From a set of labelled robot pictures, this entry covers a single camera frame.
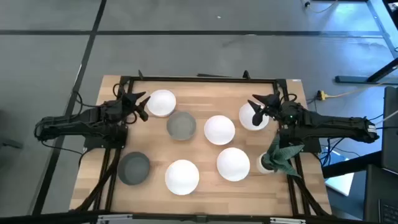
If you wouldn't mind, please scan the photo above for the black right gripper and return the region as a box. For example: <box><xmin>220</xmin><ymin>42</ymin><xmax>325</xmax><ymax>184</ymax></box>
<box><xmin>247</xmin><ymin>92</ymin><xmax>307</xmax><ymax>127</ymax></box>

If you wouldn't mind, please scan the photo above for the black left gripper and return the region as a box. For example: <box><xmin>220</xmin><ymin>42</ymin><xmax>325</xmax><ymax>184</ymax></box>
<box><xmin>104</xmin><ymin>91</ymin><xmax>151</xmax><ymax>125</ymax></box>

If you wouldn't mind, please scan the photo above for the white bowl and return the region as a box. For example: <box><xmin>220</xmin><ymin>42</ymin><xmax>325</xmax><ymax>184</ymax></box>
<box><xmin>146</xmin><ymin>89</ymin><xmax>177</xmax><ymax>118</ymax></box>
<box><xmin>238</xmin><ymin>102</ymin><xmax>270</xmax><ymax>131</ymax></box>
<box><xmin>216</xmin><ymin>147</ymin><xmax>251</xmax><ymax>182</ymax></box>
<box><xmin>203</xmin><ymin>114</ymin><xmax>236</xmax><ymax>146</ymax></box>
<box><xmin>164</xmin><ymin>159</ymin><xmax>200</xmax><ymax>196</ymax></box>

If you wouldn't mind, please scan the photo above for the grey bowl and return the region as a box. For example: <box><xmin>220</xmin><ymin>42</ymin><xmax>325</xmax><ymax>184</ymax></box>
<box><xmin>166</xmin><ymin>111</ymin><xmax>197</xmax><ymax>141</ymax></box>
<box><xmin>117</xmin><ymin>151</ymin><xmax>151</xmax><ymax>186</ymax></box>

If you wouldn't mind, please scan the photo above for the green plant in white pot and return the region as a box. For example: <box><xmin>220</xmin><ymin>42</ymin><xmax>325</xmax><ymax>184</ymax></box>
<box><xmin>256</xmin><ymin>133</ymin><xmax>306</xmax><ymax>179</ymax></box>

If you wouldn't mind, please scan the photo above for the black desk leg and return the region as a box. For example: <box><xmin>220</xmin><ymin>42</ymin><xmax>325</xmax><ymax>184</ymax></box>
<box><xmin>335</xmin><ymin>57</ymin><xmax>398</xmax><ymax>85</ymax></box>

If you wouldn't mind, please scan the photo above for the white paper sheet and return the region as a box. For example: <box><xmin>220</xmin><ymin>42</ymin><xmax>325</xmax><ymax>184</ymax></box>
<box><xmin>325</xmin><ymin>172</ymin><xmax>355</xmax><ymax>197</ymax></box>

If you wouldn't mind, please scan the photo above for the black monitor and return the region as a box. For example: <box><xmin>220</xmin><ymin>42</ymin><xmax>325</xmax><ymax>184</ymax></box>
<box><xmin>381</xmin><ymin>86</ymin><xmax>398</xmax><ymax>174</ymax></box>

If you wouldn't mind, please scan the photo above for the black metal table frame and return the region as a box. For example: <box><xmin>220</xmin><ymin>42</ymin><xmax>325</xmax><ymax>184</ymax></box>
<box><xmin>70</xmin><ymin>70</ymin><xmax>332</xmax><ymax>218</ymax></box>

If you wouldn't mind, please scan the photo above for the yellow floor cable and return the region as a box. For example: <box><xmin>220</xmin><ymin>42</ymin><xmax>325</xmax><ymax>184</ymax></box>
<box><xmin>326</xmin><ymin>81</ymin><xmax>398</xmax><ymax>98</ymax></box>

